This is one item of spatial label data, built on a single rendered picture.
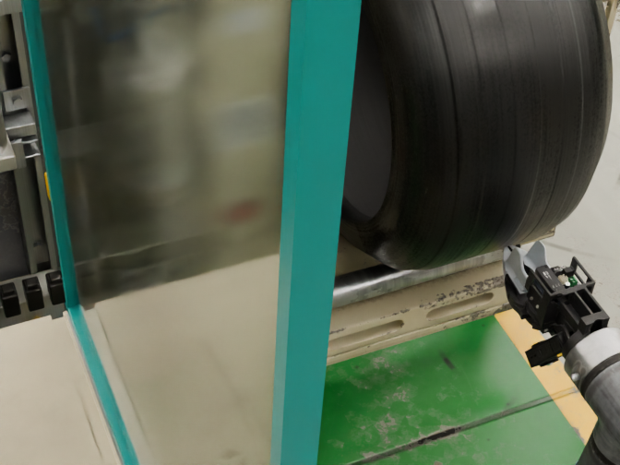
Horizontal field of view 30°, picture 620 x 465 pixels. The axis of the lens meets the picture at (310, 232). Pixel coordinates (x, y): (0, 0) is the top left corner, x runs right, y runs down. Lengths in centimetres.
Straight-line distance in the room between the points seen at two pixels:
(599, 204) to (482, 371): 72
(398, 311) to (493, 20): 53
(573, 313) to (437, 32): 42
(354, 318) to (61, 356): 67
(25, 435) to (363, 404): 167
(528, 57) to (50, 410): 71
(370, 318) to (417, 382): 105
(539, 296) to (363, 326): 31
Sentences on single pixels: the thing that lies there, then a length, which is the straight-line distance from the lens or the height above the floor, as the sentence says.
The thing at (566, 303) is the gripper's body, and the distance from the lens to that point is 156.
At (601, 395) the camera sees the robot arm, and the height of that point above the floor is 105.
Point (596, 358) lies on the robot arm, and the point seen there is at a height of 107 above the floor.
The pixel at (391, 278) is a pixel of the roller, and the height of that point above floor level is 92.
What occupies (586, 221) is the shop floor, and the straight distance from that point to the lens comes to 327.
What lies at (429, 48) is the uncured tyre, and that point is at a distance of 141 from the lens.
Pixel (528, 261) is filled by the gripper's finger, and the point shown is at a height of 102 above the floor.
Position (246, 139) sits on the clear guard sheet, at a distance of 46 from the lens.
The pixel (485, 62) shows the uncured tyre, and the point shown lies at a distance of 143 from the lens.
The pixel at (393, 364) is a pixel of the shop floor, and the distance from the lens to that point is 282.
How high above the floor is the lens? 218
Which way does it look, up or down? 45 degrees down
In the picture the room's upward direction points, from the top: 4 degrees clockwise
